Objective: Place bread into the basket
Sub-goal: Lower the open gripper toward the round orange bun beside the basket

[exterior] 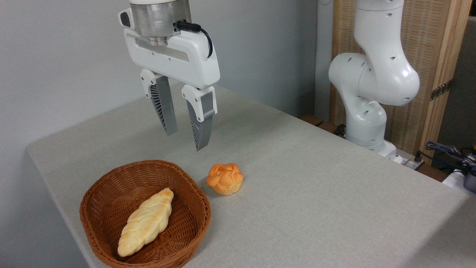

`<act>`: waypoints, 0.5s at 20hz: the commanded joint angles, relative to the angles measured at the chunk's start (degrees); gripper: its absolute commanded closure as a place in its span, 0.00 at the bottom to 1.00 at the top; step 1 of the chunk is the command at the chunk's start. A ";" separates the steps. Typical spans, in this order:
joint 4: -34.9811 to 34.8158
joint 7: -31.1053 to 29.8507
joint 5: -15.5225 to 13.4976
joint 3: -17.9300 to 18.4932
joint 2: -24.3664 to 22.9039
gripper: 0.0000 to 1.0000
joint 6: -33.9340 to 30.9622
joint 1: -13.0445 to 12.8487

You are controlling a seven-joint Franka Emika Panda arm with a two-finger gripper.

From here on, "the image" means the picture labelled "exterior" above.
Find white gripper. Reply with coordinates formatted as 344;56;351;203
123;29;221;151

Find orange muffin-shaped bread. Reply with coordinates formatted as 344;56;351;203
205;163;245;196

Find brown wicker basket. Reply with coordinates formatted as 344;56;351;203
79;160;212;268

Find pale braided bread loaf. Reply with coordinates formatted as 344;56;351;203
118;188;174;258

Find wooden woven screen panel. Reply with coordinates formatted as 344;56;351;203
329;0;473;166

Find dark metal hinge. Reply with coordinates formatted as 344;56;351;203
430;79;453;101

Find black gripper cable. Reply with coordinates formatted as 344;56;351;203
174;20;214;58

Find bundle of dark cables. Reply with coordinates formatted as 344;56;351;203
425;141;476;175

